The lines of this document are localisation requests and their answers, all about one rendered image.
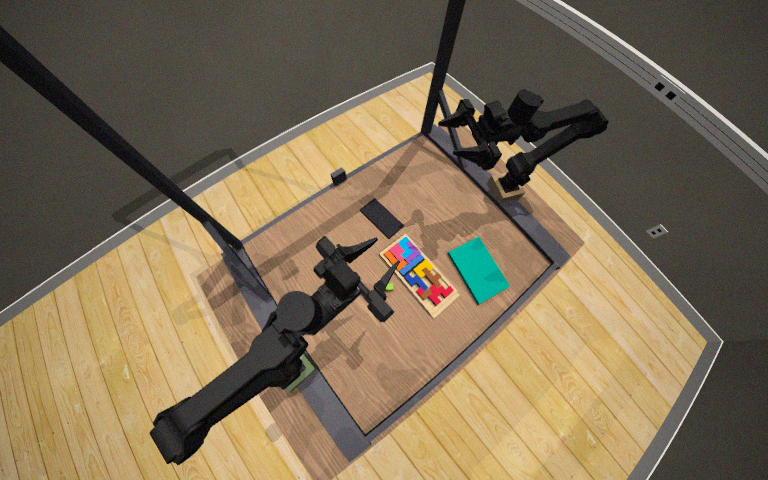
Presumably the orange puzzle piece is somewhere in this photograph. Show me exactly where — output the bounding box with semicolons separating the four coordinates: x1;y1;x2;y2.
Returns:
384;250;407;272

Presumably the purple puzzle piece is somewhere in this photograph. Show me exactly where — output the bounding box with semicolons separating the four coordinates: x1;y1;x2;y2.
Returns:
404;241;421;264

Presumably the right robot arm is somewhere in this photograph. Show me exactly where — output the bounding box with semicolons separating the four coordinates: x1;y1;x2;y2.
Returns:
150;257;361;466

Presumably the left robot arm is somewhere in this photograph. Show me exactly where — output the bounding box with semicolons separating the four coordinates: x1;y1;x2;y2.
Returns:
478;89;608;193

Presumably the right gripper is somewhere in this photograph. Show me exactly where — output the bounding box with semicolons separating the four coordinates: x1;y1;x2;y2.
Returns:
314;236;400;322

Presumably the wooden puzzle board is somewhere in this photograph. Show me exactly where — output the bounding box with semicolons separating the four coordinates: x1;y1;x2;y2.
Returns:
379;234;459;318

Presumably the pink puzzle piece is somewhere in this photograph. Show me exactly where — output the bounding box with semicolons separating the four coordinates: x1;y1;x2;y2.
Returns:
389;243;405;262

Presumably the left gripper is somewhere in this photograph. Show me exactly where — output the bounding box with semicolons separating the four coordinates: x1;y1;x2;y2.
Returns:
438;99;508;170

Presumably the teal flat rectangular slab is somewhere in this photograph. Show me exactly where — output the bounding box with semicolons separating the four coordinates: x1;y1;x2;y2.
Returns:
447;237;510;304

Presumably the yellow puzzle piece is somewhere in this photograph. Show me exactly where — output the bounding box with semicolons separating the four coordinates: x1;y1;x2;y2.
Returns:
413;260;433;278

